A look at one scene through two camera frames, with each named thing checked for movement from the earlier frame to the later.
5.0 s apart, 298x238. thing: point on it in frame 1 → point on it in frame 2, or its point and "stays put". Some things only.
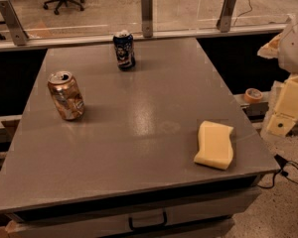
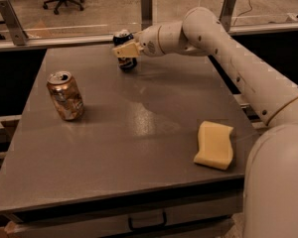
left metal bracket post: [19, 34] stays put
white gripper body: [295, 47] → [149, 41]
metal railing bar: [57, 43] stays put
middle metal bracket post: [147, 14] stays put
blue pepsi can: [123, 43] stays put
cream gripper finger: [281, 124] → [128, 50]
